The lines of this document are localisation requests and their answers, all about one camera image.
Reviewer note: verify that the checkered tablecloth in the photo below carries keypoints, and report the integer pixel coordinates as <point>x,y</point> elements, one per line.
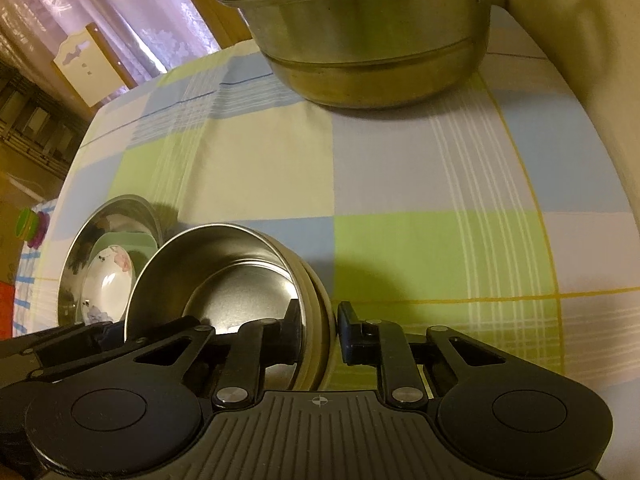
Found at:
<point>400,185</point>

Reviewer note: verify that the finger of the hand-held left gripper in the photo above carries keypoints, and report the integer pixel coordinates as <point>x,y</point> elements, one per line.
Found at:
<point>80,367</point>
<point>60,340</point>

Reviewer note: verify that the large steel pot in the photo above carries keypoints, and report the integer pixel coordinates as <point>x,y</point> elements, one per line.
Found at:
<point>375,50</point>

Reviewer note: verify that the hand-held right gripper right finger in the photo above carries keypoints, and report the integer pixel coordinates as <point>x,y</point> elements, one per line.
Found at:
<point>352,352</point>

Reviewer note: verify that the green pink plastic toy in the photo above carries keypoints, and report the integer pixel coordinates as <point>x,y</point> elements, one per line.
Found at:
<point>27,222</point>

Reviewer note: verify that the green square plate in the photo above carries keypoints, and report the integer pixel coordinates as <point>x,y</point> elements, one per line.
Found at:
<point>142,250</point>

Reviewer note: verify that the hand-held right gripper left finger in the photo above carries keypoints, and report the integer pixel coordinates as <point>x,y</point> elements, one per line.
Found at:
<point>291,335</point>

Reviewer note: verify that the white wooden chair back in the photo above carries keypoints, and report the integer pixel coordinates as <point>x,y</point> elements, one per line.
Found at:
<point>85,70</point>

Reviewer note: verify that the dark wooden shelf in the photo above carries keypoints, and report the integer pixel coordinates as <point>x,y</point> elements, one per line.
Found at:
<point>30,125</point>

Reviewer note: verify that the sheer patterned curtain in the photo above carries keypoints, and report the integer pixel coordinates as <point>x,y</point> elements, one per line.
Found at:
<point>125,0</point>

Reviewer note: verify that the wooden door frame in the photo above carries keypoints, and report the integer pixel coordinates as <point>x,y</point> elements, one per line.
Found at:
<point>195,0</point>

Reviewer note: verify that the stainless steel bowl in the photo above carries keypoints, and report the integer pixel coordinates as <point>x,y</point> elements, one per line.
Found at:
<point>225,280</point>

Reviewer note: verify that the stainless steel round plate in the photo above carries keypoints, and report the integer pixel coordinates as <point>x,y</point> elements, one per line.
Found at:
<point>75,255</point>

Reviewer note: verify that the floral white small plate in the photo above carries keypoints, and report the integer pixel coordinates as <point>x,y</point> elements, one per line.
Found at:
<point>107,280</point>

